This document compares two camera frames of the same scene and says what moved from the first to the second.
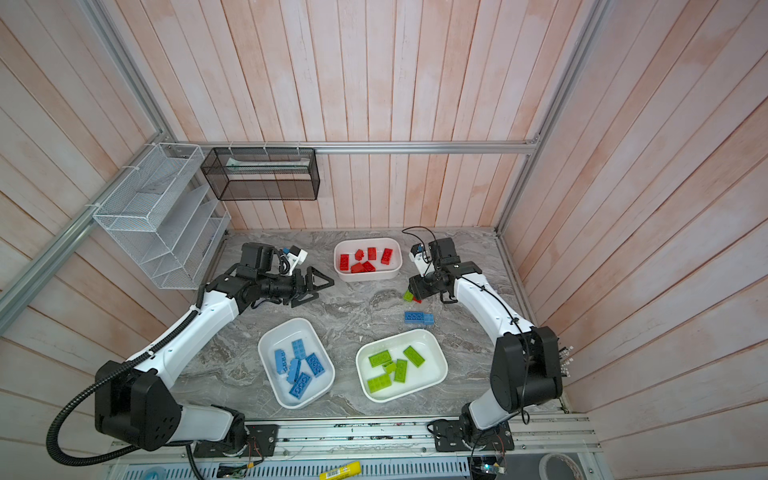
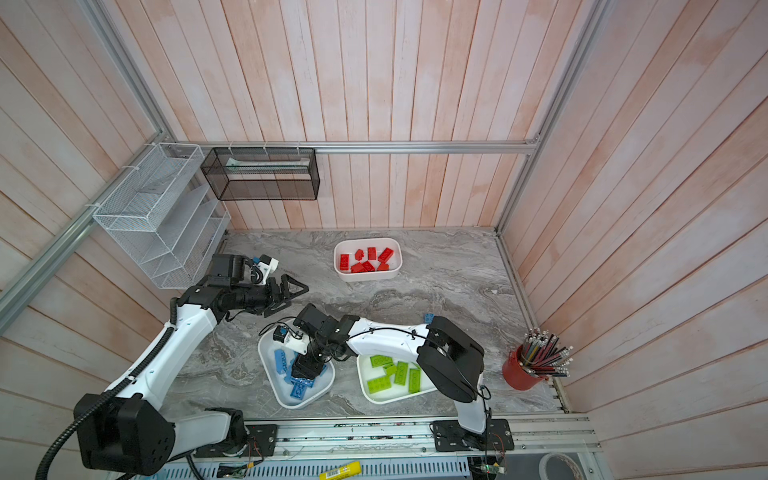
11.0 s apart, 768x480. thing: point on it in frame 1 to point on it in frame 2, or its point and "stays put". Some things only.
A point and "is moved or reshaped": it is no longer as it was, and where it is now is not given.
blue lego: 300,386 stays put
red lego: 386,256 stays put
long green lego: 412,355 is moved or reshaped
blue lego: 281,362 stays put
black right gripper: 417,285 to 307,365
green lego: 380,359 stays put
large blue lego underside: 413,317 to 299,384
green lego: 401,367 stays put
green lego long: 379,383 stays put
